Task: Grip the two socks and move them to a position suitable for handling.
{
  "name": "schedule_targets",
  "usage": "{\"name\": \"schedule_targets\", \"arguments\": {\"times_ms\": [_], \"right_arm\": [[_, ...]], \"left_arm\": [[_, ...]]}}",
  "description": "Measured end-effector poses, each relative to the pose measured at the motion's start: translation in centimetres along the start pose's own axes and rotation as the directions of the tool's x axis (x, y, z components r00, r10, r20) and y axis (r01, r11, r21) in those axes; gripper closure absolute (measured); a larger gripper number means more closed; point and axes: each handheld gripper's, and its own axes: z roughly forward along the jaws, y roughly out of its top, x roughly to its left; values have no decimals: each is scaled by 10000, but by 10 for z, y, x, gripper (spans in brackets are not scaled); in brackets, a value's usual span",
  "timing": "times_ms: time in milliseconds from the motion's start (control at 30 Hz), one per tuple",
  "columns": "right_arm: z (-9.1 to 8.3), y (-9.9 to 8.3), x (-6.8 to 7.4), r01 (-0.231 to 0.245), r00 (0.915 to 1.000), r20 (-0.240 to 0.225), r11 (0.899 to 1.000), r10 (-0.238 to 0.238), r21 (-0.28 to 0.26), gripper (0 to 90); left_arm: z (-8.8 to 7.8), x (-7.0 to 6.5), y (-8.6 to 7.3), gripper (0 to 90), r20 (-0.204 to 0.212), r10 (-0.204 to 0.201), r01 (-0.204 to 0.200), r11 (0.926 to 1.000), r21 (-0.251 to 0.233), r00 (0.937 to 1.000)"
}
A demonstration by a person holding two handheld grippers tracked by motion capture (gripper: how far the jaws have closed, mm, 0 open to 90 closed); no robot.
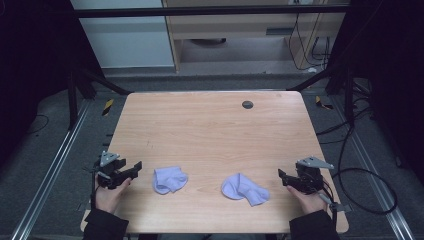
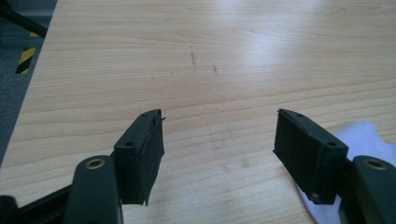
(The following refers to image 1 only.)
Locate person's left hand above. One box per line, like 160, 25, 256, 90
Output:
94, 173, 133, 215

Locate dark curtain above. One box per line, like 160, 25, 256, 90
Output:
0, 0, 105, 168
325, 0, 424, 184

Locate thin black floor cable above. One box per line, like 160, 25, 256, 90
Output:
25, 114, 50, 135

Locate hand-held gripper black cable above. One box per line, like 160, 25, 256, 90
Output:
89, 168, 103, 212
314, 181, 339, 231

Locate black horizontal frame bar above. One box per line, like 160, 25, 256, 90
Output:
73, 4, 350, 19

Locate right hand-held gripper black cable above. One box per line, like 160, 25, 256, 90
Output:
314, 181, 339, 231

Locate left hand-held gripper black cable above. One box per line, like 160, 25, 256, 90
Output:
89, 168, 103, 212

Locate black metal frame strut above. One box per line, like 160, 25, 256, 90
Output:
67, 64, 132, 131
287, 64, 355, 126

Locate aluminium floor rail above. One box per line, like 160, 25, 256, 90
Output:
331, 95, 416, 240
9, 99, 92, 240

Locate person's right hand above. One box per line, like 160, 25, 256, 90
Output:
286, 185, 330, 216

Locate light purple sock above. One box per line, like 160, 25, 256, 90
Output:
152, 166, 189, 196
221, 172, 271, 207

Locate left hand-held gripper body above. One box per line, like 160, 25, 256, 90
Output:
94, 151, 130, 190

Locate black looped floor cable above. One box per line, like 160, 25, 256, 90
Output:
315, 96, 399, 216

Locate white cabinet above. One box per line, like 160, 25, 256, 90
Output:
70, 0, 176, 70

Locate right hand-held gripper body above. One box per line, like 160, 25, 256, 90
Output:
292, 155, 335, 195

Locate yellow black hazard tape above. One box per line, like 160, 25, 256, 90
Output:
101, 98, 115, 117
314, 95, 334, 111

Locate black hanging desk cables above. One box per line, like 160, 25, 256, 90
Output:
287, 12, 332, 73

